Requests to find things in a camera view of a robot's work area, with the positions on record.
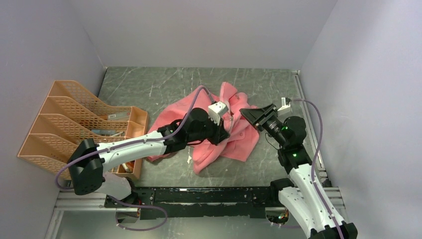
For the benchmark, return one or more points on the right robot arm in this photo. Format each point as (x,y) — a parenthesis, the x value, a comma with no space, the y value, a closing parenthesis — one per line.
(301,193)

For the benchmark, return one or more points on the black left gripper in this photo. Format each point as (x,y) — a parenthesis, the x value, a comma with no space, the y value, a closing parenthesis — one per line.
(221,134)

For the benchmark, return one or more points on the aluminium table frame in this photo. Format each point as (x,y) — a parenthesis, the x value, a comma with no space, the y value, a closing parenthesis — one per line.
(128,213)

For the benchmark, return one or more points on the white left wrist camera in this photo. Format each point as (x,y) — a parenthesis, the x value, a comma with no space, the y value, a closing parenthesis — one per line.
(216,111)

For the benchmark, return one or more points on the pink zip-up jacket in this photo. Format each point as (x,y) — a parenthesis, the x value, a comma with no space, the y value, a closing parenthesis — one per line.
(242,136)

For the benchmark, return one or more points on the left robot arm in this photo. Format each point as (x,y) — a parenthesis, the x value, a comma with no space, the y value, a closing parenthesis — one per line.
(90,163)

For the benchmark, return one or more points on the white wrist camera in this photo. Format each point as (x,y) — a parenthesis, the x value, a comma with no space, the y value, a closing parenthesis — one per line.
(216,111)
(285,106)

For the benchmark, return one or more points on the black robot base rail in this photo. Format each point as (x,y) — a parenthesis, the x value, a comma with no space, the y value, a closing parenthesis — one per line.
(253,202)

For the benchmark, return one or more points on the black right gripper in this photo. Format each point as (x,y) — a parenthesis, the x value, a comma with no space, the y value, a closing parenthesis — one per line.
(260,116)

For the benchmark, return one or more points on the orange mesh file rack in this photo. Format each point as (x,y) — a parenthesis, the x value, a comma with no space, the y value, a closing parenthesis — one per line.
(69,114)

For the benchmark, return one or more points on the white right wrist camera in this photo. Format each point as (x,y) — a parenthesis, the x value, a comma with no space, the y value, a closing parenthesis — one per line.
(285,106)

